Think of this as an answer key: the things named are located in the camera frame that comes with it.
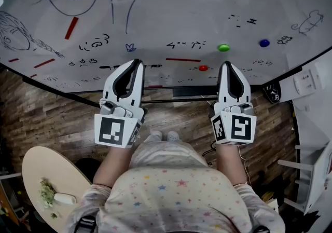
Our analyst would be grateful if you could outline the long red magnetic strip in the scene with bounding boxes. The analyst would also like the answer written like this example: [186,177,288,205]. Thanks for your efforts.
[64,16,79,40]
[33,58,56,68]
[165,58,202,63]

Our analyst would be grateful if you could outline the person's right forearm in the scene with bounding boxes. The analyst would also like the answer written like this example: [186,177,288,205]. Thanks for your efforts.
[216,145,247,186]

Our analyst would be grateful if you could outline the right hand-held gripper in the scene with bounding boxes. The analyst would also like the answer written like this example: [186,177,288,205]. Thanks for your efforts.
[209,61,257,146]

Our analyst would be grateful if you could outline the person's star print pyjamas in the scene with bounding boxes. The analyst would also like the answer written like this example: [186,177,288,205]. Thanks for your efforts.
[64,141,286,233]

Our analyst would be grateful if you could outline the whiteboard on black stand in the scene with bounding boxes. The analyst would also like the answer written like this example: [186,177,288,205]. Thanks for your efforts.
[0,0,332,109]

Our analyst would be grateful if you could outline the black floor cable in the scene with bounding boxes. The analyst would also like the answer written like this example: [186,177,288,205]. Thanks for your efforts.
[202,141,217,167]

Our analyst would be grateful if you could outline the round wooden table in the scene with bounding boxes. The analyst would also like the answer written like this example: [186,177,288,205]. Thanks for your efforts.
[22,146,93,233]

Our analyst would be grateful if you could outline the green flower bunch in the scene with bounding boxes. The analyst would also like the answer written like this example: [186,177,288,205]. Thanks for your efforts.
[39,177,57,208]

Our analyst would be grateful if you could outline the black oval case white tags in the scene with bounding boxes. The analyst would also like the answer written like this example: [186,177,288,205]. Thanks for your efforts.
[262,81,282,104]

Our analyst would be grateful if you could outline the black table base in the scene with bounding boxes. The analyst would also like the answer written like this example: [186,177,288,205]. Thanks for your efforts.
[75,158,102,183]

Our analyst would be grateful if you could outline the white vase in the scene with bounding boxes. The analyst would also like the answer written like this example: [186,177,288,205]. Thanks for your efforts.
[53,193,77,205]

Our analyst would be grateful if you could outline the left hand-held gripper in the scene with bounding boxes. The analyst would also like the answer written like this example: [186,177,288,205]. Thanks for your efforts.
[94,58,148,149]

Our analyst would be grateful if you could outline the person's left forearm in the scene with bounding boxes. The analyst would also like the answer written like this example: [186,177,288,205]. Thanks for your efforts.
[92,146,135,187]

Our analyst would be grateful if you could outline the black harness strap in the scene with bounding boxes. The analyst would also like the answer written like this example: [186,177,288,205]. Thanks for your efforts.
[75,215,98,233]

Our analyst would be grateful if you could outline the white shelf rack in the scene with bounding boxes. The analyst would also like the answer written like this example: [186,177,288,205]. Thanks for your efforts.
[277,141,332,214]

